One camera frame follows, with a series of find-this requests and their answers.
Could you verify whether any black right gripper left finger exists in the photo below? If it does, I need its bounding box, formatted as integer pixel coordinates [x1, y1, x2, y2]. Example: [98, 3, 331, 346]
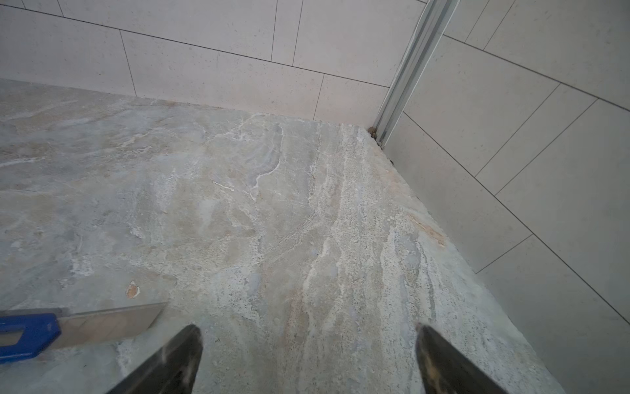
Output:
[108, 324, 203, 394]

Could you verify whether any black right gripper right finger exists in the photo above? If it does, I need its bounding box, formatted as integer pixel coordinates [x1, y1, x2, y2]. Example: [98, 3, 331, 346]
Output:
[415, 323, 507, 394]

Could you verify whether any aluminium right corner post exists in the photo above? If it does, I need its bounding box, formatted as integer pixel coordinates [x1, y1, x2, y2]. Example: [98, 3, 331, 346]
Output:
[369, 0, 459, 147]

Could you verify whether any blue utility knife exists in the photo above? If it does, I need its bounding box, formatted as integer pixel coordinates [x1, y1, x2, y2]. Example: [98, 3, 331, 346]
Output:
[1, 302, 167, 364]

